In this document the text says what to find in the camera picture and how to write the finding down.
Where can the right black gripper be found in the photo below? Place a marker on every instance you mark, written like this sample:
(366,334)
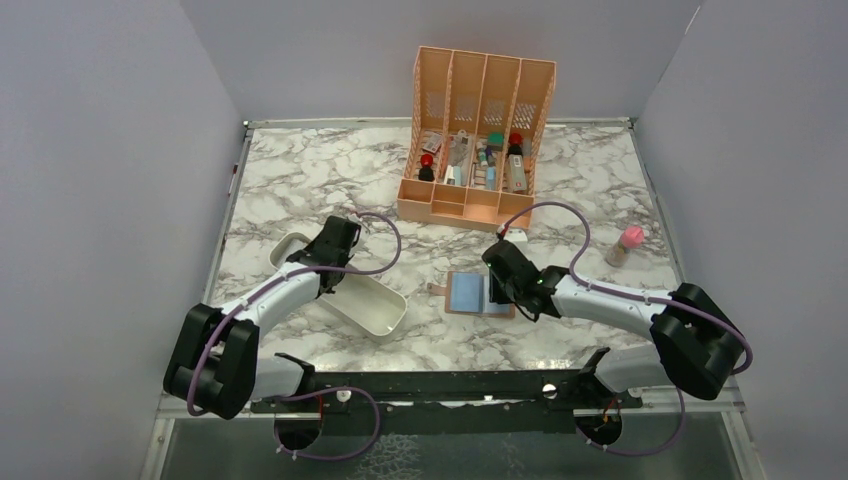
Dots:
(496,293)

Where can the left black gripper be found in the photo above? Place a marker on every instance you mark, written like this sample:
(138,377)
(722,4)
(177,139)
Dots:
(310,246)

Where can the brown leather card holder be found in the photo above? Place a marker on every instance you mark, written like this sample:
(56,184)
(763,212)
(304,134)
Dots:
(467,293)

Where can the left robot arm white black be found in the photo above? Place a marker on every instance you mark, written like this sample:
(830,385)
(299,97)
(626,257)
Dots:
(214,366)

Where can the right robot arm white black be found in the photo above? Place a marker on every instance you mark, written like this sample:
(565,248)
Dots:
(695,346)

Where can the white plastic tray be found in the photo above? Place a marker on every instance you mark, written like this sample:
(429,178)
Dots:
(363,302)

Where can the red black stamp left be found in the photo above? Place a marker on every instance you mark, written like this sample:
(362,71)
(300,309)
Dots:
(426,172)

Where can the red black stamp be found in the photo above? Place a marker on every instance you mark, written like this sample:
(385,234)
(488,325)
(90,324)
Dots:
(515,144)
(426,172)

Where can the pink cap small bottle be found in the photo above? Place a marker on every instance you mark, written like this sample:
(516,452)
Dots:
(628,241)

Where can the red black stamp right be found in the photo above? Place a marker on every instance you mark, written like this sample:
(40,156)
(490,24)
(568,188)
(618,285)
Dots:
(515,144)

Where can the green cap bottle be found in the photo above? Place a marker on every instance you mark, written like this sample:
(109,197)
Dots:
(495,141)

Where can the peach desk organizer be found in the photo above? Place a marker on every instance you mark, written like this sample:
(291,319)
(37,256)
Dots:
(459,98)

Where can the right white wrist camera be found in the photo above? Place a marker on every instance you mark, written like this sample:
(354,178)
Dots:
(512,234)

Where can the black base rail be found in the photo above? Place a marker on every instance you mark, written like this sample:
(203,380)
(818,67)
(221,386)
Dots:
(444,402)

